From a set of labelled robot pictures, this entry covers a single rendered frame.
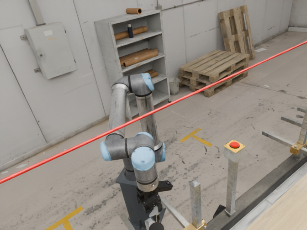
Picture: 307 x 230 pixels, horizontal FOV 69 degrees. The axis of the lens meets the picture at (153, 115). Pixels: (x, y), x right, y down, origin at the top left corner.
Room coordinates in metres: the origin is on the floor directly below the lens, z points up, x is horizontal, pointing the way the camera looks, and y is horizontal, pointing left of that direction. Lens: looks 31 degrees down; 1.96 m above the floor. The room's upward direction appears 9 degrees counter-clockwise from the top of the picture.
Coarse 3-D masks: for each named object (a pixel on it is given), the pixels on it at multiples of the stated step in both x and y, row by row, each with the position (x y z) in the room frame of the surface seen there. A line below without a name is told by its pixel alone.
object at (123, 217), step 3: (123, 213) 0.82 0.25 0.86; (120, 216) 0.80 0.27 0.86; (123, 216) 0.80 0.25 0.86; (126, 216) 0.79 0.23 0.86; (123, 219) 0.78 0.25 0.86; (126, 219) 0.78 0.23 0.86; (123, 222) 0.76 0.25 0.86; (126, 222) 0.76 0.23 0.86; (129, 222) 0.75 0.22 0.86; (126, 225) 0.74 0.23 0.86; (129, 225) 0.74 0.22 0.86; (129, 228) 0.72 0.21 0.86; (132, 228) 0.72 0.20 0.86
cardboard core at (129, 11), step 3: (126, 9) 3.71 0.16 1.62; (129, 9) 3.64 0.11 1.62; (132, 9) 3.57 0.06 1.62; (135, 9) 3.51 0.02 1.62; (138, 9) 3.54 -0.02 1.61; (141, 9) 3.50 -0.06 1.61; (126, 12) 3.70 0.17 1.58; (129, 12) 3.63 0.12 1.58; (132, 12) 3.56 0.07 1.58; (135, 12) 3.51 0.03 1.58; (138, 12) 3.55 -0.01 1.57; (141, 12) 3.50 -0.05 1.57
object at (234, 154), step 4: (232, 140) 0.87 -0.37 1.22; (228, 144) 0.84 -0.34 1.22; (240, 144) 0.83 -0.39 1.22; (224, 148) 0.84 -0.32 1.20; (228, 148) 0.81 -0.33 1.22; (232, 148) 0.81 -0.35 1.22; (236, 148) 0.80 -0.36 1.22; (240, 148) 0.80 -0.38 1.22; (244, 148) 0.81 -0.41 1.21; (224, 152) 0.83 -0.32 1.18; (228, 152) 0.81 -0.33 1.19; (232, 152) 0.79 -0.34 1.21; (236, 152) 0.78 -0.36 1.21; (240, 152) 0.80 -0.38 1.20; (224, 156) 0.83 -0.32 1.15; (228, 156) 0.81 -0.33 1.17; (232, 156) 0.79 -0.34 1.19; (236, 156) 0.78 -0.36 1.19; (240, 156) 0.80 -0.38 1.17; (232, 160) 0.79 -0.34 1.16; (236, 160) 0.78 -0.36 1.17
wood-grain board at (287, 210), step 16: (304, 176) 0.84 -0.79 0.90; (288, 192) 0.76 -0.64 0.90; (304, 192) 0.74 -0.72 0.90; (272, 208) 0.68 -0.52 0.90; (288, 208) 0.67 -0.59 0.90; (304, 208) 0.66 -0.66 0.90; (256, 224) 0.62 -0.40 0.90; (272, 224) 0.60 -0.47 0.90; (288, 224) 0.59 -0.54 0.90; (304, 224) 0.58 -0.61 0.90
